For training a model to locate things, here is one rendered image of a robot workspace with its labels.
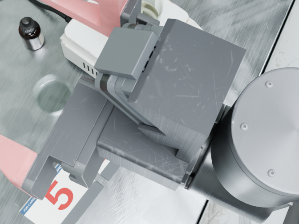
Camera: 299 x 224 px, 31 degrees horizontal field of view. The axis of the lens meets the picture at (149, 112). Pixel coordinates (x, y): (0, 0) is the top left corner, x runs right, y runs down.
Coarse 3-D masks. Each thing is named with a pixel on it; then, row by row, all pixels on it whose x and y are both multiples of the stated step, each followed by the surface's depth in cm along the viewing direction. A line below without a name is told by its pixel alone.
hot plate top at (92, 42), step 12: (168, 0) 70; (168, 12) 70; (180, 12) 70; (72, 24) 69; (84, 24) 69; (72, 36) 68; (84, 36) 68; (96, 36) 68; (84, 48) 68; (96, 48) 68
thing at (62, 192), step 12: (60, 180) 69; (48, 192) 69; (60, 192) 70; (72, 192) 71; (36, 204) 68; (48, 204) 69; (60, 204) 70; (36, 216) 68; (48, 216) 69; (60, 216) 70
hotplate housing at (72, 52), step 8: (192, 24) 72; (64, 40) 70; (64, 48) 72; (72, 48) 70; (80, 48) 70; (72, 56) 73; (80, 56) 70; (88, 56) 70; (80, 64) 73; (88, 64) 71; (88, 72) 74; (96, 72) 71
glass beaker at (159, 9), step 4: (144, 0) 66; (148, 0) 66; (152, 0) 65; (156, 0) 64; (160, 0) 63; (152, 4) 66; (156, 4) 65; (160, 4) 63; (164, 4) 62; (156, 8) 66; (160, 8) 64; (160, 12) 62; (160, 16) 62
